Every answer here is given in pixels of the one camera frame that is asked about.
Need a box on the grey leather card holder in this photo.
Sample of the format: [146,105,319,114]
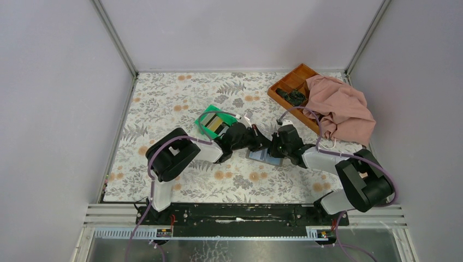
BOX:
[246,148,283,166]

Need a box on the green plastic bin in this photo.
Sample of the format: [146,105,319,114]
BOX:
[195,105,237,140]

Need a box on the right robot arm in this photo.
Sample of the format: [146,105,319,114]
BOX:
[270,124,395,215]

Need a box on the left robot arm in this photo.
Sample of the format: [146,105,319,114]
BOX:
[146,122,271,212]

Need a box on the card stack in bin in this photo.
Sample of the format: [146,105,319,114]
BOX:
[201,114,229,135]

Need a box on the dark green patterned cloth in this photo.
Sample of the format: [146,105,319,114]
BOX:
[276,88,307,106]

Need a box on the orange compartment tray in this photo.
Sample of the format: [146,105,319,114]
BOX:
[267,63,319,133]

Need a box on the pink cloth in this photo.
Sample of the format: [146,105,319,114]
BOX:
[303,75,376,146]

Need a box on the floral table mat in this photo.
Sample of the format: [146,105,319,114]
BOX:
[102,72,342,204]

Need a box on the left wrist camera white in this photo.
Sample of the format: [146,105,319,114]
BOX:
[240,112,253,128]

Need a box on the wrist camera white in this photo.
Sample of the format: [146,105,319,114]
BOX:
[240,112,253,128]
[281,119,294,127]

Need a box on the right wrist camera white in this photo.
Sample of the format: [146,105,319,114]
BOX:
[281,119,294,127]

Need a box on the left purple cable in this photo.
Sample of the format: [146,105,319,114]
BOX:
[124,110,242,262]

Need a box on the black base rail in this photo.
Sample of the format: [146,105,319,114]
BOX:
[135,203,349,237]

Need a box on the aluminium frame post left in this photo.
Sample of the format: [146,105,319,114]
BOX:
[90,0,139,78]

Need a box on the aluminium frame post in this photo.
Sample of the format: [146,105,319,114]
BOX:
[345,0,392,78]
[90,0,139,78]

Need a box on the aluminium frame post right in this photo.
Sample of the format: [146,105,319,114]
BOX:
[345,0,392,78]

